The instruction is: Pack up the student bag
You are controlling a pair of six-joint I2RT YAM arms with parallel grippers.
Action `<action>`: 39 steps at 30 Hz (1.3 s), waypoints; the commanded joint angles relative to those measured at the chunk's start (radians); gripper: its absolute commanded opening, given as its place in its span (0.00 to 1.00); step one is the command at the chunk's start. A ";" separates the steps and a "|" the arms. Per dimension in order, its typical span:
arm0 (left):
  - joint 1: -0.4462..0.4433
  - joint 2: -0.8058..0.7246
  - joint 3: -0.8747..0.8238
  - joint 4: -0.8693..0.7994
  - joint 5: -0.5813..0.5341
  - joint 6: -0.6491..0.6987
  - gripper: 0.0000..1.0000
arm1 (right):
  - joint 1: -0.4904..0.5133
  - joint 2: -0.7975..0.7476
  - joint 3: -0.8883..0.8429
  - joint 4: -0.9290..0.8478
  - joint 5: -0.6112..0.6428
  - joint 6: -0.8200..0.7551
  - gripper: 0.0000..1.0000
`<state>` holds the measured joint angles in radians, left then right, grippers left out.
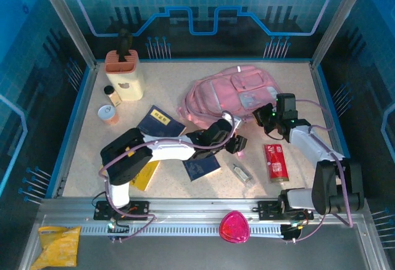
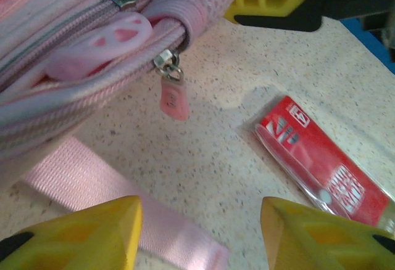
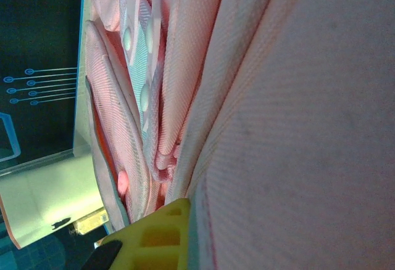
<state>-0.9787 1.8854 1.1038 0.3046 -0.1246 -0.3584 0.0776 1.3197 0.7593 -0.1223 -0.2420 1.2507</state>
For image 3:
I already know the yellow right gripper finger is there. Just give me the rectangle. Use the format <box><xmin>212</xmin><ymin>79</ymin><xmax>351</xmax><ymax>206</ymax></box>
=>
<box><xmin>82</xmin><ymin>198</ymin><xmax>192</xmax><ymax>270</ymax></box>

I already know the pink student backpack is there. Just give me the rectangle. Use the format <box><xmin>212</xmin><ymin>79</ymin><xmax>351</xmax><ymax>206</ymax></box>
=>
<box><xmin>83</xmin><ymin>0</ymin><xmax>395</xmax><ymax>270</ymax></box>

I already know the small beige bottle black cap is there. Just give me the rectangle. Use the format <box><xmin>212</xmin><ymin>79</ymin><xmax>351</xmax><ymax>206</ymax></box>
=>
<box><xmin>72</xmin><ymin>210</ymin><xmax>109</xmax><ymax>235</ymax></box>

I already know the cream knife block orange top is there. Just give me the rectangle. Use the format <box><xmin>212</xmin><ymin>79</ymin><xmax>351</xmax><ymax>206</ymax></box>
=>
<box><xmin>0</xmin><ymin>152</ymin><xmax>107</xmax><ymax>250</ymax></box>

